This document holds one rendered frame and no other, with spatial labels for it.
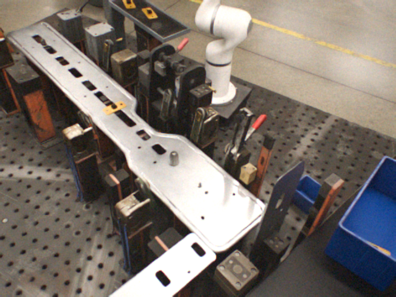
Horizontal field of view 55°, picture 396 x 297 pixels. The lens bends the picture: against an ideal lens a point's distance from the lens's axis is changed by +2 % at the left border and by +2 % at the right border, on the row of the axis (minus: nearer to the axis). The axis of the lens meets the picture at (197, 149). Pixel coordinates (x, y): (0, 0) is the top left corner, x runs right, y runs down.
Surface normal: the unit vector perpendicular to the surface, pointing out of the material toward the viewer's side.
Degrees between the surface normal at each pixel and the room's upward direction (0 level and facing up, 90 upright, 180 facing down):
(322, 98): 0
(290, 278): 0
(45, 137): 90
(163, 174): 0
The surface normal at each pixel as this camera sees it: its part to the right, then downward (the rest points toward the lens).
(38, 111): 0.67, 0.57
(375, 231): 0.06, -0.69
